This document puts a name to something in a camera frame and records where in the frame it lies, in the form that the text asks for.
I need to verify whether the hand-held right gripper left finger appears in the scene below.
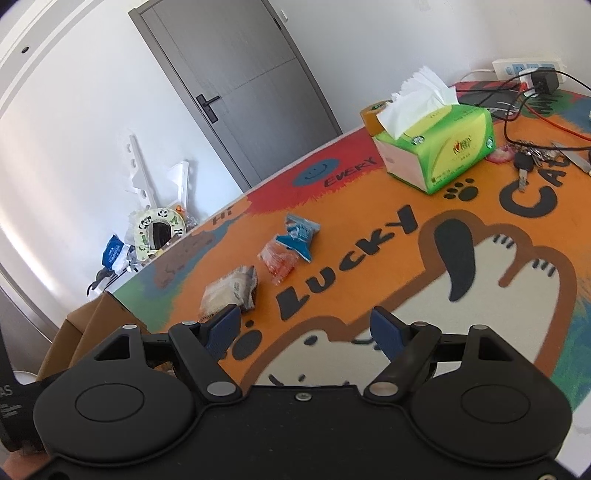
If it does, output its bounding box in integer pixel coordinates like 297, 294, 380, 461
95, 304, 243, 404

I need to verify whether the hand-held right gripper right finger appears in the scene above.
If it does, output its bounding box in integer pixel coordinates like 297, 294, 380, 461
364, 305, 514, 403

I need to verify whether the clear bread packet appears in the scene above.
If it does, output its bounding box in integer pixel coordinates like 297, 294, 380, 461
198, 265, 259, 322

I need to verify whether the clear orange snack packet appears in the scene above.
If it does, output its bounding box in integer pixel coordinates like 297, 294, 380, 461
258, 239, 299, 288

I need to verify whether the blue snack packet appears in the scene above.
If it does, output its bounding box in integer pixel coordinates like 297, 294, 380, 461
275, 233, 315, 263
283, 213, 321, 241

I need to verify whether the brown cardboard box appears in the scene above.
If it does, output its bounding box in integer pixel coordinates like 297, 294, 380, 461
37, 292, 177, 385

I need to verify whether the person's left forearm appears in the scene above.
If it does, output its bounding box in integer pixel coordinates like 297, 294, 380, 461
0, 451, 52, 480

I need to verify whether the orange cat printed mat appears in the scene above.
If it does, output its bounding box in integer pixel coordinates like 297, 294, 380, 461
107, 79, 591, 411

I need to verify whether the blue plastic bag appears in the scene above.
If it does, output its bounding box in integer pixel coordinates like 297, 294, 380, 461
102, 234, 125, 269

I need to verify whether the short white plastic board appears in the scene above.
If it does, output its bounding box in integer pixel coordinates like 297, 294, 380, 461
167, 160, 191, 212

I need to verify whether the long white plastic board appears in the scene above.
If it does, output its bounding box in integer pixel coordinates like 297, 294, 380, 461
122, 133, 156, 209

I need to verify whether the green tissue box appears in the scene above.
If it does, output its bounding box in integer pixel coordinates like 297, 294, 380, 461
372, 65, 498, 195

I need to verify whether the brown tape roll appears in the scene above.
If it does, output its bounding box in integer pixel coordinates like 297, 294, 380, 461
359, 99, 391, 138

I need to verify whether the bunch of keys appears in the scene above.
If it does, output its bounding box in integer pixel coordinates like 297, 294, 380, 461
512, 140, 563, 193

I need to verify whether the grey door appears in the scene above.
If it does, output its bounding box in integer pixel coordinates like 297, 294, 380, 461
128, 0, 343, 195

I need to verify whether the utility knife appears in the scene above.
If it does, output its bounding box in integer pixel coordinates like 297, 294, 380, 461
551, 140, 591, 176

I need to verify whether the white power strip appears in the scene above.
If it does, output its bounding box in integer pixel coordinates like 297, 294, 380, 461
491, 57, 567, 85

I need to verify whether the black power adapter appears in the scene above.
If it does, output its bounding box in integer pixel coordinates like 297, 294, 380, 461
525, 69, 560, 96

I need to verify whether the panda printed seat ring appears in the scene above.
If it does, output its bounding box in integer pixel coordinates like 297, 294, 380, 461
131, 207, 187, 262

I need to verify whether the pink keychain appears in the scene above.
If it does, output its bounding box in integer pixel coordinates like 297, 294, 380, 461
489, 143, 515, 165

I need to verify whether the black door handle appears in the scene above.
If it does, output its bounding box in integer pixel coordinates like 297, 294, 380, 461
196, 93, 222, 124

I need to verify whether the black cable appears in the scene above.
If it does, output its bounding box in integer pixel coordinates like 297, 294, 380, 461
456, 68, 591, 151

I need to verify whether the red cable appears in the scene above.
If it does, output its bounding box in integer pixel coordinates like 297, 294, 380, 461
516, 89, 591, 140

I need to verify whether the white cable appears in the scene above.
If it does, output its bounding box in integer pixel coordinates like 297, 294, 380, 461
459, 69, 496, 85

